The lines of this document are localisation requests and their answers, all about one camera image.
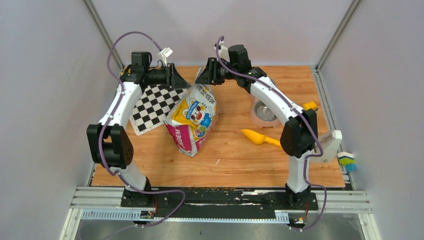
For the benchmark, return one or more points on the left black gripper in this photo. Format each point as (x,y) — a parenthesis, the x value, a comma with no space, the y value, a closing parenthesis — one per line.
(172,78)

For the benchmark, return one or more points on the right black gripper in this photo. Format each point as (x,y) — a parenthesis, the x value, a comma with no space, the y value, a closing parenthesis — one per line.
(209,76)

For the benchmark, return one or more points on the pet food bag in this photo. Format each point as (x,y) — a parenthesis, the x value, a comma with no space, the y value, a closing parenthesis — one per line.
(192,119)

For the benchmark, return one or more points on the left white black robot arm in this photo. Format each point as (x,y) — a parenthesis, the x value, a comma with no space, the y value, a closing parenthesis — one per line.
(108,141)

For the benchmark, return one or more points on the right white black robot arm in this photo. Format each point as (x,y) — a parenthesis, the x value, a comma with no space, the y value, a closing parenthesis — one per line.
(300,129)

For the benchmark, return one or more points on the pink double pet bowl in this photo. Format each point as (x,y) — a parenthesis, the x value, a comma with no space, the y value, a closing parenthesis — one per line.
(260,115)

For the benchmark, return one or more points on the checkerboard calibration board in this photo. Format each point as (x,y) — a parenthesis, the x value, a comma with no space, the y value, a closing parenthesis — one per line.
(150,111)

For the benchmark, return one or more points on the yellow plastic scoop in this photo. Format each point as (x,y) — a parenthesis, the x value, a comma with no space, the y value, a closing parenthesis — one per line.
(258,138)

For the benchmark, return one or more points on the toy block car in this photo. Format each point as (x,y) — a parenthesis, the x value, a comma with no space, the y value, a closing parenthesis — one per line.
(310,106)

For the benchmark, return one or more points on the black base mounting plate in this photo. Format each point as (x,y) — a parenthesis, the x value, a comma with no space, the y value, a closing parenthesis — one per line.
(220,202)

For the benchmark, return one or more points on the white wedge holder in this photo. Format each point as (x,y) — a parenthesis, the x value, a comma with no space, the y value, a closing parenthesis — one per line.
(330,142)

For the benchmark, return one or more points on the stacked coloured toy blocks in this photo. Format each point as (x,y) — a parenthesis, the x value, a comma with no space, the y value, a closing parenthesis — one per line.
(347,160)

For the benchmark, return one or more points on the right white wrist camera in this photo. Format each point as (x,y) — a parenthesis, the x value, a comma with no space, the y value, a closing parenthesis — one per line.
(222,50)

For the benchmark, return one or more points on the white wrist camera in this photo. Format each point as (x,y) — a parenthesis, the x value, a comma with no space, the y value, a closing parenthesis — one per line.
(164,54)
(222,50)

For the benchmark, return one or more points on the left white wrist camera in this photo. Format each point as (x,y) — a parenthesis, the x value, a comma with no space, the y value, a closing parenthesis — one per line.
(164,54)

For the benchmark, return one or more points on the aluminium rail frame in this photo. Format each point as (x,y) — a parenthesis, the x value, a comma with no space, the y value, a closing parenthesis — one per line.
(95,213)

